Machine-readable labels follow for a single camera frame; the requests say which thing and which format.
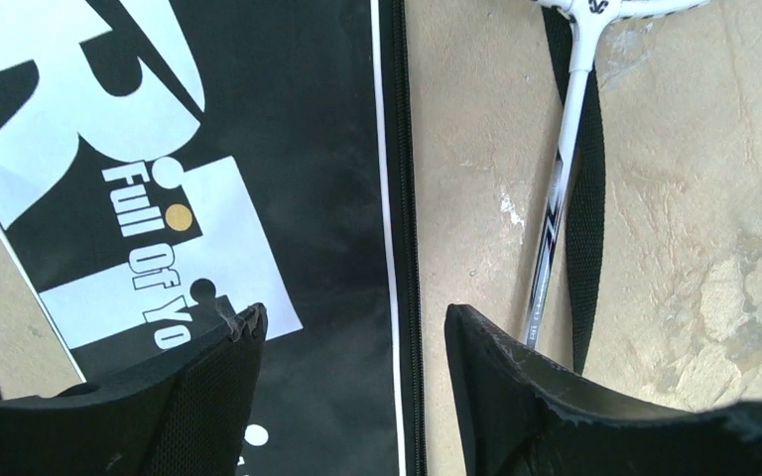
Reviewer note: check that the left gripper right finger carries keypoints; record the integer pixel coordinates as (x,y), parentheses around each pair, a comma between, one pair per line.
(521,413)

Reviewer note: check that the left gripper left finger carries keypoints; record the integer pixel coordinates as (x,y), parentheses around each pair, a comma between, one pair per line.
(183,412)

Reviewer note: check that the black racket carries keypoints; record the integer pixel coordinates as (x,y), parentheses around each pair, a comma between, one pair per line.
(588,20)

